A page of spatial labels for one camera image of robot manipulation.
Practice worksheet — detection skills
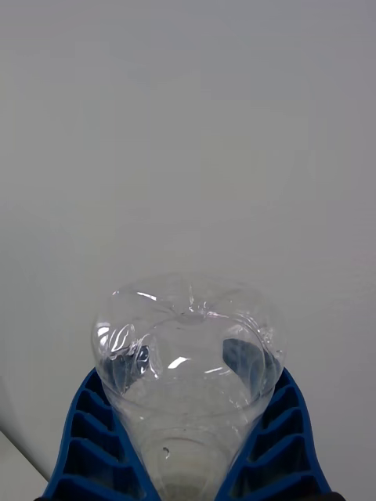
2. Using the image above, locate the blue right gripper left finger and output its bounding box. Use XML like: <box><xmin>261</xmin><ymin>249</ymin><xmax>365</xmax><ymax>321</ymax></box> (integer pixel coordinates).
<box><xmin>40</xmin><ymin>366</ymin><xmax>158</xmax><ymax>501</ymax></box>

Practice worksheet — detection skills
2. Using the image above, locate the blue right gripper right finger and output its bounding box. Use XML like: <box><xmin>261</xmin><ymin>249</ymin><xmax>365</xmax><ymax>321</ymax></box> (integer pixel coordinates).
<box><xmin>218</xmin><ymin>365</ymin><xmax>334</xmax><ymax>501</ymax></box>

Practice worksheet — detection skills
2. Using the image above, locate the clear plastic bottle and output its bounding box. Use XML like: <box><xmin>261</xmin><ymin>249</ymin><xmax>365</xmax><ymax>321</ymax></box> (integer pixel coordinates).
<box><xmin>90</xmin><ymin>272</ymin><xmax>287</xmax><ymax>501</ymax></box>

